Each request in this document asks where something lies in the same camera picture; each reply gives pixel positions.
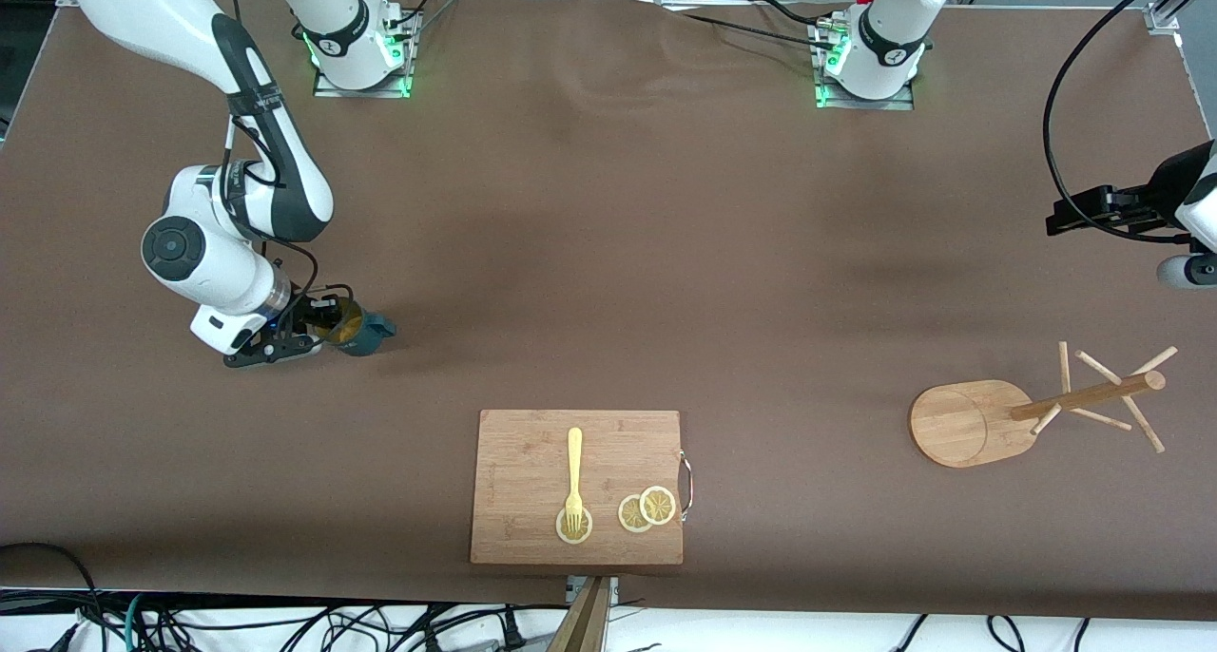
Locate yellow plastic fork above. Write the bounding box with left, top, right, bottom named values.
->
left=564, top=428, right=585, bottom=537

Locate teal mug yellow inside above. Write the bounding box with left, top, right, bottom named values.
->
left=318, top=297, right=397, bottom=358

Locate wooden camera post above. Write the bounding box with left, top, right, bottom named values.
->
left=546, top=576, right=612, bottom=652

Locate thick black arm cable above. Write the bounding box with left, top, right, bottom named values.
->
left=1042, top=0, right=1189, bottom=246

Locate thick black floor cable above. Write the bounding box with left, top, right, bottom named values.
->
left=0, top=542, right=107, bottom=652

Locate black table cable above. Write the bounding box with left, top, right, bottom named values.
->
left=666, top=8, right=830, bottom=48

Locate bamboo cutting board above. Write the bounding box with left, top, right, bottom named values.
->
left=470, top=410, right=685, bottom=566

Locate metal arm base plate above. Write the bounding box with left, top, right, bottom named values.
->
left=313, top=6, right=423, bottom=100
left=810, top=15, right=919, bottom=112

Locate wooden mug rack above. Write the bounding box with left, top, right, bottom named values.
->
left=910, top=341, right=1180, bottom=470

